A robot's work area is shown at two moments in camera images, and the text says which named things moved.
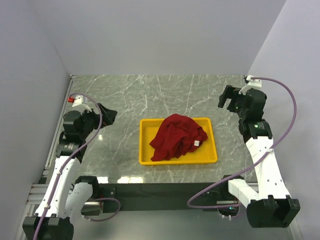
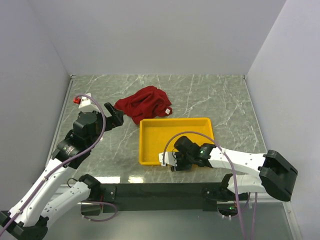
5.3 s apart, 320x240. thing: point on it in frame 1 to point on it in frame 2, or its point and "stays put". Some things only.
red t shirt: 178,135 to 149,103
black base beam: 152,196 stays put
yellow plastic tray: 205,153 stays put
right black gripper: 228,93 to 179,167
